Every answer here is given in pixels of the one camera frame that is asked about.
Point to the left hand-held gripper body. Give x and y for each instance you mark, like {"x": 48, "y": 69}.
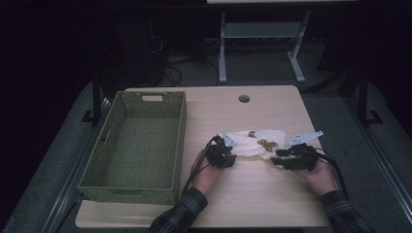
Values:
{"x": 217, "y": 155}

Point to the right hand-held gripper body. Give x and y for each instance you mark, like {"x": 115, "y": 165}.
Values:
{"x": 302, "y": 158}

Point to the white towel with brown print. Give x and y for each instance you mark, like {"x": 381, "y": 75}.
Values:
{"x": 249, "y": 147}

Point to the green woven basket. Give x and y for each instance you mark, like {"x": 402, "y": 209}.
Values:
{"x": 129, "y": 126}

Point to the person's left hand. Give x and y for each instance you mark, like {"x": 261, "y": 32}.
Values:
{"x": 204, "y": 176}

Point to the person's right hand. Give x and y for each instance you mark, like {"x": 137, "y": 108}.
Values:
{"x": 319, "y": 178}

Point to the black metal stand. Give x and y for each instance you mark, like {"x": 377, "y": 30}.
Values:
{"x": 362, "y": 97}
{"x": 96, "y": 97}

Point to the dark box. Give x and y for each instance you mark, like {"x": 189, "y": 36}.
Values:
{"x": 139, "y": 58}

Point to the white metal desk frame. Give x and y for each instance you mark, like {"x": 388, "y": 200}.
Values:
{"x": 259, "y": 29}

